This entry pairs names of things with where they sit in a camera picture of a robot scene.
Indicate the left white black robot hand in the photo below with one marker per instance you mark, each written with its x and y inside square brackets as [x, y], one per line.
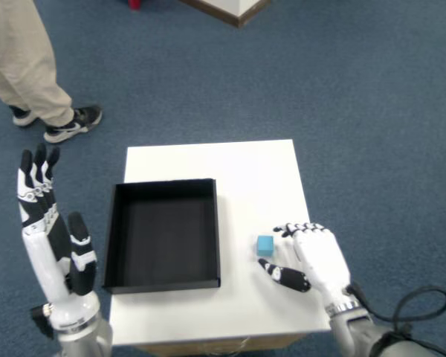
[44, 256]

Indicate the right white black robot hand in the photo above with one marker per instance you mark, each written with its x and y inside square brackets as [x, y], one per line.
[319, 256]

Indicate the blue cube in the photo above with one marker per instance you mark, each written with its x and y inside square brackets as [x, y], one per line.
[264, 246]

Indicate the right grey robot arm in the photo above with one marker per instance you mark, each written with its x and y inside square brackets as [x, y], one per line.
[353, 334]

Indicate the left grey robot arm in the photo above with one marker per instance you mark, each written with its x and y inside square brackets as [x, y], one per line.
[83, 342]

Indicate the black open box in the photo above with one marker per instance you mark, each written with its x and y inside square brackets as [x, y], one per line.
[163, 238]

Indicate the black left wrist connector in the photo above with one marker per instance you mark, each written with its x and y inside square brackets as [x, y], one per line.
[42, 321]

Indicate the white square table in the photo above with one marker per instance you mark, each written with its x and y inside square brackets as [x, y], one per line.
[245, 167]

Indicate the black white sneaker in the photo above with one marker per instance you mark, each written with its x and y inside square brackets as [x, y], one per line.
[22, 117]
[72, 125]

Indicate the beige trousers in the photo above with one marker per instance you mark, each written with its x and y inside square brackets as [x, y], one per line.
[18, 56]

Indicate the white furniture with wooden base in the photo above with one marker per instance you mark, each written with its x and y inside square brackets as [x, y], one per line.
[241, 9]

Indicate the red object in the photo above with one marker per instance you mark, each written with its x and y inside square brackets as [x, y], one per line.
[135, 3]

